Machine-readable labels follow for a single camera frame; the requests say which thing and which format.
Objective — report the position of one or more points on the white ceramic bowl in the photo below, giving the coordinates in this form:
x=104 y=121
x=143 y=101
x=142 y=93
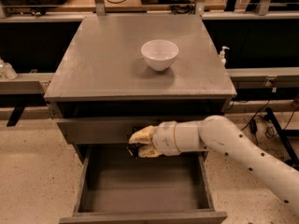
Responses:
x=159 y=54

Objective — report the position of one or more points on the black stand base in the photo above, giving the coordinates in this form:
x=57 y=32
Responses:
x=284 y=135

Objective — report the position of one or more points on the grey top drawer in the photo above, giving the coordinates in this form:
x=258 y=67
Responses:
x=85 y=131

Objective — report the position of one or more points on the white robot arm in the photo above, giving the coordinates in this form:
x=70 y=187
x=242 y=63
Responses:
x=222 y=135

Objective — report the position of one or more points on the white pump bottle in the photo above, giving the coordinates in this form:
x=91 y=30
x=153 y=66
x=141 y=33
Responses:
x=222 y=54

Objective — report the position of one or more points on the black rxbar chocolate bar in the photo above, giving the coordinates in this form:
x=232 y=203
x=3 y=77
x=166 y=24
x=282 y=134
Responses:
x=133 y=150

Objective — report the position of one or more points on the grey wooden drawer cabinet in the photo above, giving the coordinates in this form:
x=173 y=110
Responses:
x=103 y=73

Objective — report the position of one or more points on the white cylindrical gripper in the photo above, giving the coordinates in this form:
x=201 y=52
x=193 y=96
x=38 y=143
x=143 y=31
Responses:
x=164 y=138

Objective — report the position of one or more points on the grey open middle drawer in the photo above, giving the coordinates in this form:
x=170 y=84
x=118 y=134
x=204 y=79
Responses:
x=116 y=188

